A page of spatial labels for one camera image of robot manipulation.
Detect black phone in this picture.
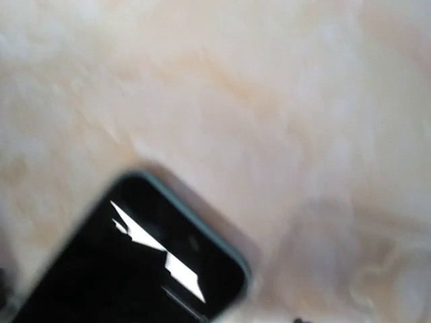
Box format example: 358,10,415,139
13,172,251,322

